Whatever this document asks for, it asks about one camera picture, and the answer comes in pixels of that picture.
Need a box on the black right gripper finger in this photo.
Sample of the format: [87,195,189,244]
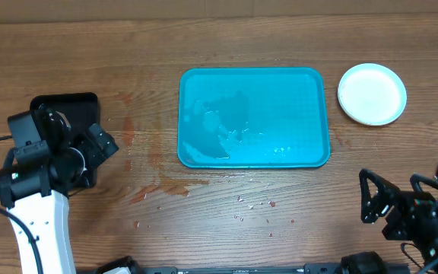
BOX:
[359,169,403,223]
[410,174,438,195]

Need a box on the light blue plate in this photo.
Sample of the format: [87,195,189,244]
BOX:
[338,63,408,126]

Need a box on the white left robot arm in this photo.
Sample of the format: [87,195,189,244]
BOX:
[0,107,119,273]

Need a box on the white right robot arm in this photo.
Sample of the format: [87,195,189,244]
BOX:
[359,165,438,273]

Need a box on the black rectangular water tray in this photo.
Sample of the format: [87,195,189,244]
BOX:
[30,92,100,189]

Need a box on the teal plastic serving tray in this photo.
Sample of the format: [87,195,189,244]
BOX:
[176,67,331,169]

